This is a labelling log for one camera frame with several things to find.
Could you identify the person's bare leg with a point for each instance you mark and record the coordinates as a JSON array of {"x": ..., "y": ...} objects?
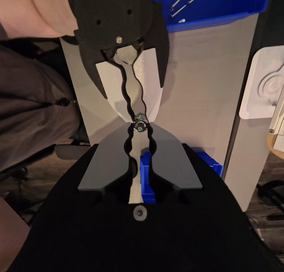
[{"x": 11, "y": 232}]

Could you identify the short thin steel bolt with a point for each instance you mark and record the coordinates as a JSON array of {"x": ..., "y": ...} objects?
[{"x": 175, "y": 3}]

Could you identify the white board stand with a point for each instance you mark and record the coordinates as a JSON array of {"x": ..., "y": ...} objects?
[{"x": 250, "y": 103}]

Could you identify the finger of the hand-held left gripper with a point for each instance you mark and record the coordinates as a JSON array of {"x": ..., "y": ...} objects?
[
  {"x": 148, "y": 77},
  {"x": 111, "y": 83}
]

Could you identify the black chair base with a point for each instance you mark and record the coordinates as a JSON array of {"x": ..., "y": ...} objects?
[{"x": 273, "y": 192}]

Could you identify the blue plastic bin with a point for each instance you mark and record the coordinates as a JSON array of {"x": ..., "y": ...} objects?
[
  {"x": 147, "y": 187},
  {"x": 233, "y": 1}
]

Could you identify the black badge reel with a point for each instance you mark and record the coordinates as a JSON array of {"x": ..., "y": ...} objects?
[{"x": 63, "y": 102}]

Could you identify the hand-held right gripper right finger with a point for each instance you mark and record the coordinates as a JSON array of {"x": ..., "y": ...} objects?
[{"x": 175, "y": 163}]

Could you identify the padded chair armrest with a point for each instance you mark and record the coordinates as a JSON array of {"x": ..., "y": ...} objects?
[{"x": 71, "y": 152}]

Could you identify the person's left forearm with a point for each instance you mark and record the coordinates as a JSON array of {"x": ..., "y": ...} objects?
[{"x": 33, "y": 10}]

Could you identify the steel hex nut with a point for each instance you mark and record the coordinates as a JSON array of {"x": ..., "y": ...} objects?
[{"x": 135, "y": 128}]

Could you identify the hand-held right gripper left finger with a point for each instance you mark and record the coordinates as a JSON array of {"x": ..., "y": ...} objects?
[{"x": 104, "y": 163}]

